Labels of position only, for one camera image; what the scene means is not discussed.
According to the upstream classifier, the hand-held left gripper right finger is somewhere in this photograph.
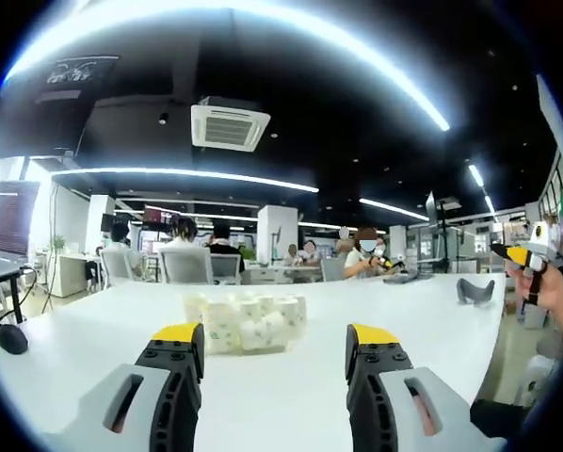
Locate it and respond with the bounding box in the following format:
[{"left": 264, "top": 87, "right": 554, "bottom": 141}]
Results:
[{"left": 345, "top": 322, "right": 508, "bottom": 452}]

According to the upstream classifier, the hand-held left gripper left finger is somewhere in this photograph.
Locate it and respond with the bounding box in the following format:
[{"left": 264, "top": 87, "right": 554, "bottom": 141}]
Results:
[{"left": 57, "top": 322, "right": 206, "bottom": 452}]

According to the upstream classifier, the person's right hand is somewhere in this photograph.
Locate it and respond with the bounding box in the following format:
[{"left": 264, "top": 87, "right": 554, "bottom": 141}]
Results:
[{"left": 504, "top": 261, "right": 563, "bottom": 322}]

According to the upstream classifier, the grey curved plastic holder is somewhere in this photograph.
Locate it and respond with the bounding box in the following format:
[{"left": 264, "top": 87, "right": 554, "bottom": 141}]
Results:
[{"left": 456, "top": 277, "right": 497, "bottom": 308}]

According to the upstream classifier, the black tripod stand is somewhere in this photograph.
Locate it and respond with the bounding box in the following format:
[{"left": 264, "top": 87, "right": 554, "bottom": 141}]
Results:
[{"left": 424, "top": 189, "right": 462, "bottom": 275}]

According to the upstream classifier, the dark object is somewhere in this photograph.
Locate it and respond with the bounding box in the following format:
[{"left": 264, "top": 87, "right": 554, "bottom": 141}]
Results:
[{"left": 469, "top": 398, "right": 540, "bottom": 440}]

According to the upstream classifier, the dark cloth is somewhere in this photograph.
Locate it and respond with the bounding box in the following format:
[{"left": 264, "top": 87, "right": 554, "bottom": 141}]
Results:
[{"left": 382, "top": 272, "right": 434, "bottom": 286}]

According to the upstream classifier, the white table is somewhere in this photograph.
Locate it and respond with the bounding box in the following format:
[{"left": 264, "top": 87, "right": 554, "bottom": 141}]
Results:
[{"left": 0, "top": 271, "right": 507, "bottom": 452}]

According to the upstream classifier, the white plastic object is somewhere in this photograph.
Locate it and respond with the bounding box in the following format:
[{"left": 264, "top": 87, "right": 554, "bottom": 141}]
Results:
[{"left": 515, "top": 354, "right": 561, "bottom": 407}]

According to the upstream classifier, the white office chair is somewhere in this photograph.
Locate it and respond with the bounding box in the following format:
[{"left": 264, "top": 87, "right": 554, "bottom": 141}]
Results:
[
  {"left": 100, "top": 247, "right": 139, "bottom": 286},
  {"left": 210, "top": 252, "right": 243, "bottom": 286},
  {"left": 319, "top": 257, "right": 347, "bottom": 283},
  {"left": 158, "top": 246, "right": 216, "bottom": 285}
]

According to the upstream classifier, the black computer mouse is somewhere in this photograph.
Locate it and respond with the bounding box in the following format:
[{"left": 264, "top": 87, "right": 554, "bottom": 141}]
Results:
[{"left": 0, "top": 323, "right": 30, "bottom": 356}]

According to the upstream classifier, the pack of toilet paper rolls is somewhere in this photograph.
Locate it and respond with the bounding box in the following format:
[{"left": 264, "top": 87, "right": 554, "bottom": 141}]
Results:
[{"left": 182, "top": 290, "right": 309, "bottom": 358}]

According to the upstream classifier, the black side desk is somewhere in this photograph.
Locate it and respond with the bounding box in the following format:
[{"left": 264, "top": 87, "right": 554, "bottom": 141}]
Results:
[{"left": 0, "top": 252, "right": 29, "bottom": 327}]

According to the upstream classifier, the computer monitor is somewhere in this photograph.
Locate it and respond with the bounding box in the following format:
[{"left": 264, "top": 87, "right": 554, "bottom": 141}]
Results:
[{"left": 0, "top": 180, "right": 41, "bottom": 261}]

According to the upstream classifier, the white ceiling air conditioner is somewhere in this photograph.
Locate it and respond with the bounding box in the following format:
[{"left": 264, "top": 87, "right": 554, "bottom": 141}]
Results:
[{"left": 190, "top": 95, "right": 272, "bottom": 153}]

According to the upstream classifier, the black hanging ceiling banner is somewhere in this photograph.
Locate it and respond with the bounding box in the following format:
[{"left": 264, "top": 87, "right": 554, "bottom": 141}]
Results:
[{"left": 32, "top": 54, "right": 121, "bottom": 105}]

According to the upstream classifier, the long curved ceiling light strip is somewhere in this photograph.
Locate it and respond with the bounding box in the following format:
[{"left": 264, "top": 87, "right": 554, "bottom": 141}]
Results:
[{"left": 3, "top": 6, "right": 452, "bottom": 133}]

